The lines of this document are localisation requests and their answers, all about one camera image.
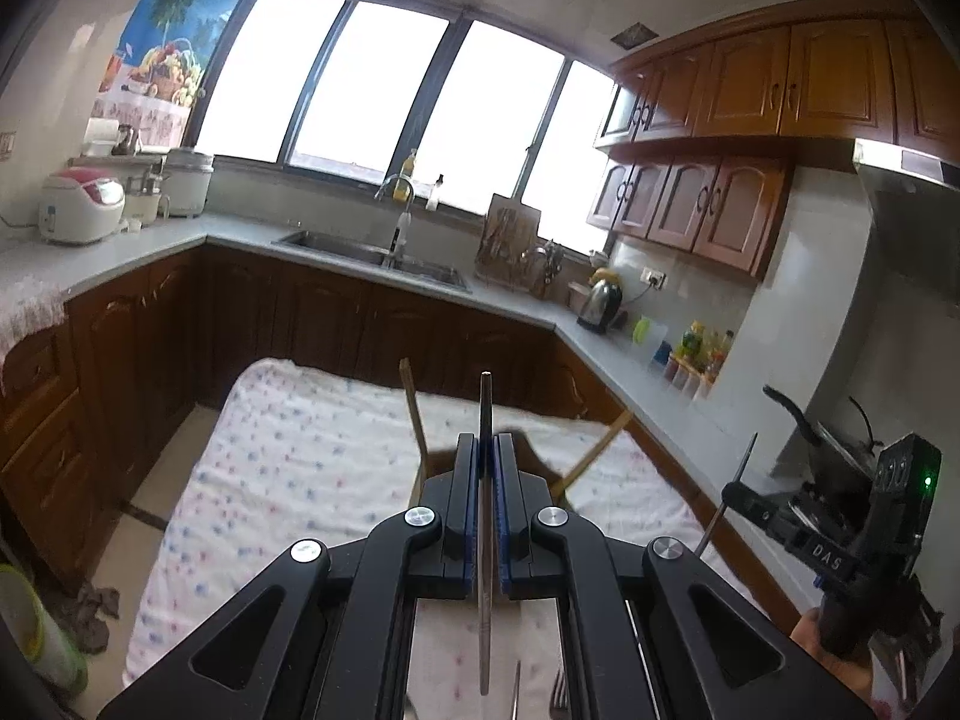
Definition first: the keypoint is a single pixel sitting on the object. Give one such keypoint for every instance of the wooden cutting board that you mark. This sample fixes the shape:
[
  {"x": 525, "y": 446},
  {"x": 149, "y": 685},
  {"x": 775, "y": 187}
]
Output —
[{"x": 517, "y": 221}]

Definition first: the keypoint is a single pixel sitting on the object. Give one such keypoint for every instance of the steel electric kettle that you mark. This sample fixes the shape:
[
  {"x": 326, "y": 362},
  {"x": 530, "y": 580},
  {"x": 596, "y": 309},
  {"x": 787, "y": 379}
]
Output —
[{"x": 600, "y": 307}]

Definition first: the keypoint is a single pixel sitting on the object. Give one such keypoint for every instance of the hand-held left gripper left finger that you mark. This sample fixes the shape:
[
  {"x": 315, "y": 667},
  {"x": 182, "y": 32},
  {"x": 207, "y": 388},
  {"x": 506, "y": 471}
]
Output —
[{"x": 457, "y": 540}]

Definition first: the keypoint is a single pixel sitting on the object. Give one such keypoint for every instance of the white floral tablecloth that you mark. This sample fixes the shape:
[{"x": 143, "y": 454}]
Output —
[{"x": 300, "y": 465}]

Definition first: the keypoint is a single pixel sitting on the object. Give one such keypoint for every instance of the steel range hood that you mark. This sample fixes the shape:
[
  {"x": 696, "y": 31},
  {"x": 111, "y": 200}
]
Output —
[{"x": 915, "y": 195}]

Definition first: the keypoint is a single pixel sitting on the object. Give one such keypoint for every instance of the steel kitchen sink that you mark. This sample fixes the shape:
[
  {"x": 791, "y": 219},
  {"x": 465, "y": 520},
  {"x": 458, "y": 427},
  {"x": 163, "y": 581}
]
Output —
[{"x": 352, "y": 247}]

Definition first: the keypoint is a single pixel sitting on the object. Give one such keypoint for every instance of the green cup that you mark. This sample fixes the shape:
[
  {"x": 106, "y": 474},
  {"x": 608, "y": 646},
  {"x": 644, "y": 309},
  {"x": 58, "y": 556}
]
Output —
[{"x": 642, "y": 330}]

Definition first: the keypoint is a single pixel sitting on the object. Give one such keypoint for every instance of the wall power socket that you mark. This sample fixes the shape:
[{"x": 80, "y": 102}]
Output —
[{"x": 655, "y": 279}]

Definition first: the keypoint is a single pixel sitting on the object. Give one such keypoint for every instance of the white lace cloth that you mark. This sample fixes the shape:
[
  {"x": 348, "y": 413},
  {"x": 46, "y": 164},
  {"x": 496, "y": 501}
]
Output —
[{"x": 30, "y": 307}]

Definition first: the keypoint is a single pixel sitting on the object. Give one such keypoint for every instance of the wooden upper cabinets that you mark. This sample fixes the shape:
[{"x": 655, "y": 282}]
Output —
[{"x": 750, "y": 90}]

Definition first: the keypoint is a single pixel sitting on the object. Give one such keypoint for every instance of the kitchen window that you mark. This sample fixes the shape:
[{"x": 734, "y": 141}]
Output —
[{"x": 375, "y": 90}]

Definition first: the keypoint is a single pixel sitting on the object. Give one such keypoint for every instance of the scissors holder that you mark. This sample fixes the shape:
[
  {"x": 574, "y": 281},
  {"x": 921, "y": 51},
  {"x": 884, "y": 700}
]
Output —
[{"x": 546, "y": 266}]

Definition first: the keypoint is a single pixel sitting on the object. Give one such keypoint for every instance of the tropical fruit window blind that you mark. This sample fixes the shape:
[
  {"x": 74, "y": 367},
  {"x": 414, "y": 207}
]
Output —
[{"x": 172, "y": 52}]

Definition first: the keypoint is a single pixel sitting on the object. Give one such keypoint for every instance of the grey floor rag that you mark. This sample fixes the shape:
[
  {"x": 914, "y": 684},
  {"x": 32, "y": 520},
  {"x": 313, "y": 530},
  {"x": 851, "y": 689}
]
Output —
[{"x": 90, "y": 615}]

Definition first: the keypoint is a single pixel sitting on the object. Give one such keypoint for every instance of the small steel teapot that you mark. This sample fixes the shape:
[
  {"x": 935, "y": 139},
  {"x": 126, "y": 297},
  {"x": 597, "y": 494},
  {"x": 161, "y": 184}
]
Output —
[{"x": 125, "y": 141}]

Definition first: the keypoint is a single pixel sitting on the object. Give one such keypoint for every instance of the white juicer appliance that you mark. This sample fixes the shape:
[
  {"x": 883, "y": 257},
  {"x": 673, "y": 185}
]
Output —
[{"x": 146, "y": 199}]

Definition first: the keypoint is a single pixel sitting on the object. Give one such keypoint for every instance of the wall outlet strip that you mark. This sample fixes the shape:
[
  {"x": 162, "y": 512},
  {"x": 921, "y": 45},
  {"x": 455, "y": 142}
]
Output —
[{"x": 7, "y": 145}]

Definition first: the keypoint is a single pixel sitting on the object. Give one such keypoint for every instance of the person's right hand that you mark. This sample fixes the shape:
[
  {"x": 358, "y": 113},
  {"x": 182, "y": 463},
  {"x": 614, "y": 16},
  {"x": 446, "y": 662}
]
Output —
[{"x": 814, "y": 641}]

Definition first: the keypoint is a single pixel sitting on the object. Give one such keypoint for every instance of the grey kitchen countertop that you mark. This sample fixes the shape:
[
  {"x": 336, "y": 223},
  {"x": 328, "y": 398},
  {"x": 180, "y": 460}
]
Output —
[{"x": 187, "y": 236}]

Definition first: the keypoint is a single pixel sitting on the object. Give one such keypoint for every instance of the row of spice jars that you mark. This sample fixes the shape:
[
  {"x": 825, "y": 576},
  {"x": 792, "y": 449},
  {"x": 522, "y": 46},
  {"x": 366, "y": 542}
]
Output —
[{"x": 686, "y": 382}]

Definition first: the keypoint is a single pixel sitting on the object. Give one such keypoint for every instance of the white plastic container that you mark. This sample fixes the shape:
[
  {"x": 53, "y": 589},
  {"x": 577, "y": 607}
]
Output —
[{"x": 658, "y": 331}]

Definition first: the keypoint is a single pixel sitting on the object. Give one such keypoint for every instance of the wooden utensil holder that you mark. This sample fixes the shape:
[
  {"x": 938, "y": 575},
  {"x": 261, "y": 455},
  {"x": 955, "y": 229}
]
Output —
[{"x": 536, "y": 461}]

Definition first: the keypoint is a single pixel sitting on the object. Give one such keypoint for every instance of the wooden base cabinets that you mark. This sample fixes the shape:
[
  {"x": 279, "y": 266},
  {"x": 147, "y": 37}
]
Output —
[{"x": 322, "y": 322}]

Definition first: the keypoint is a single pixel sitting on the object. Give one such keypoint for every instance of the white pink rice cooker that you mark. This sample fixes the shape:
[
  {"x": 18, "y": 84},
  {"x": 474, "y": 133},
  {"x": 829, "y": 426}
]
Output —
[{"x": 79, "y": 202}]

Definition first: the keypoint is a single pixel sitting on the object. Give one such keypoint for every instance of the clear soap dispenser bottle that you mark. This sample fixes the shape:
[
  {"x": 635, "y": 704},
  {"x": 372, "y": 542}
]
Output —
[{"x": 433, "y": 195}]

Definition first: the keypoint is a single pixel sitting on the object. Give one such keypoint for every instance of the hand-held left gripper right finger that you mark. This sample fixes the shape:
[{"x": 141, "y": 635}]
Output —
[{"x": 510, "y": 540}]

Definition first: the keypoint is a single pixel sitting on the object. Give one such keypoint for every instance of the green white plastic bucket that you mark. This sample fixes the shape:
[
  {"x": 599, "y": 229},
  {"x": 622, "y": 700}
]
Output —
[{"x": 37, "y": 630}]

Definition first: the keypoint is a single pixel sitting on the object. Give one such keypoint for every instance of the yellow green bottle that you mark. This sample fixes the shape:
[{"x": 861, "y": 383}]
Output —
[{"x": 694, "y": 341}]

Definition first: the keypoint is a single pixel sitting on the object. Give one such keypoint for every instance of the silver metal fork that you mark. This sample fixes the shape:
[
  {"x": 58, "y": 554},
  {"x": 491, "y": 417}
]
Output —
[{"x": 559, "y": 697}]

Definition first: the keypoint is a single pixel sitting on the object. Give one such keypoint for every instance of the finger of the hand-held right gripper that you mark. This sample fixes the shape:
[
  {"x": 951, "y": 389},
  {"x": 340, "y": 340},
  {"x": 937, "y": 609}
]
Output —
[{"x": 765, "y": 514}]

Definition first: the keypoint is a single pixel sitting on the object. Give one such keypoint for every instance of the yellow dish soap bottle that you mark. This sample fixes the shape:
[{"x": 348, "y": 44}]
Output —
[{"x": 409, "y": 165}]

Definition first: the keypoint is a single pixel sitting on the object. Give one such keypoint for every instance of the ceiling vent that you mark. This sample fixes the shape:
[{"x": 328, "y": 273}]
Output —
[{"x": 635, "y": 35}]

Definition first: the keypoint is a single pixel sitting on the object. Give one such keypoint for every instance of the steel kitchen faucet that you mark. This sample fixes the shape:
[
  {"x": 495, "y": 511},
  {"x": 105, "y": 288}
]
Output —
[{"x": 401, "y": 236}]

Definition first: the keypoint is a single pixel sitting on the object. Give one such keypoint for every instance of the wooden chopstick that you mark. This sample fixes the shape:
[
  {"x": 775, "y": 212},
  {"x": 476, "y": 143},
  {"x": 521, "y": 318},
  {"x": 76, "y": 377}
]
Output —
[
  {"x": 600, "y": 446},
  {"x": 414, "y": 420}
]

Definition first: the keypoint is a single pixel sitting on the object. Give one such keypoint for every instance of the white electric cooker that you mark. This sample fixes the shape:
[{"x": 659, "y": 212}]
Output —
[{"x": 187, "y": 184}]

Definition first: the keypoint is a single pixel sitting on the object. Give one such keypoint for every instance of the black wok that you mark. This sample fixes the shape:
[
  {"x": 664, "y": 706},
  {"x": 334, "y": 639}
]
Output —
[{"x": 832, "y": 457}]

